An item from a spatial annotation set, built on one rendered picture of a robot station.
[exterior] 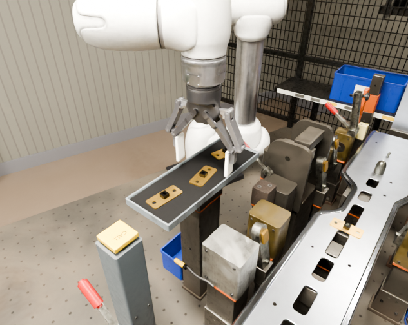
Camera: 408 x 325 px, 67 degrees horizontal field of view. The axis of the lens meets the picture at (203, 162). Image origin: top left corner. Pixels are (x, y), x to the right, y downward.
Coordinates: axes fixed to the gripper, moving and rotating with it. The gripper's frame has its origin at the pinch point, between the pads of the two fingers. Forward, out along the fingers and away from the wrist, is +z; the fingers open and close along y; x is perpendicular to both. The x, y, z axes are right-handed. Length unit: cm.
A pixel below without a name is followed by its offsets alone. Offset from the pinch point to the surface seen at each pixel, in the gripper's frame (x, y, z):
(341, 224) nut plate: 18.0, 34.1, 20.0
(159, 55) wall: 193, -161, 40
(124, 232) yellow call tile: -24.5, -4.4, 4.3
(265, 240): -4.8, 19.2, 12.7
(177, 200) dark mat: -11.1, -0.5, 4.3
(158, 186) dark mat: -8.8, -7.5, 4.3
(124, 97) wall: 156, -180, 74
